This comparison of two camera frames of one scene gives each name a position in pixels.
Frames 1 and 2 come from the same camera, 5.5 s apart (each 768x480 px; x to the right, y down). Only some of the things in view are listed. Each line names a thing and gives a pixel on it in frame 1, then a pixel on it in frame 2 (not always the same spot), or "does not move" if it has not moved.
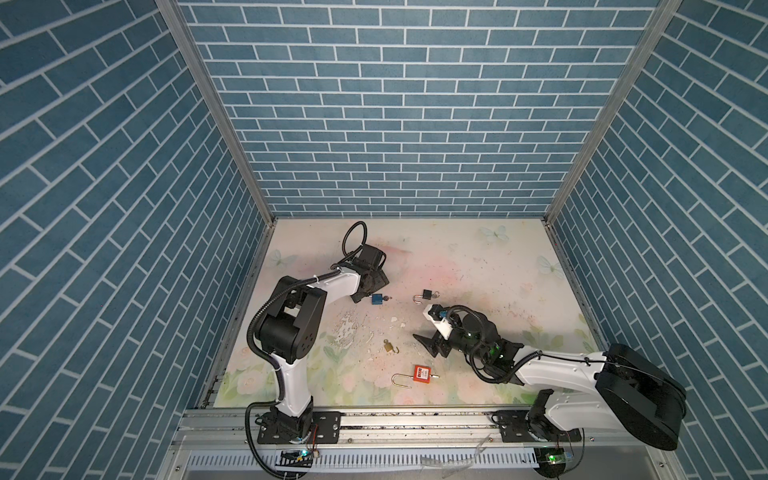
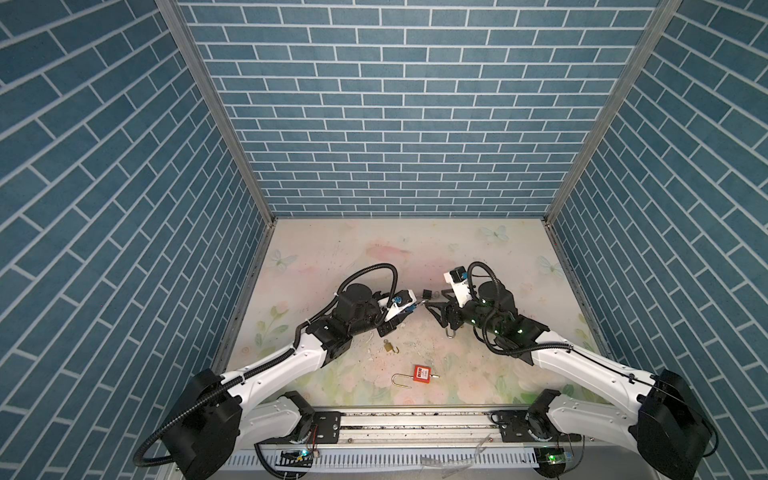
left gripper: x=380 y=278 → x=392 y=324
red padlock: x=422 y=374 does not move
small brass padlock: x=389 y=347 does not move
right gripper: x=431 y=344 → x=452 y=307
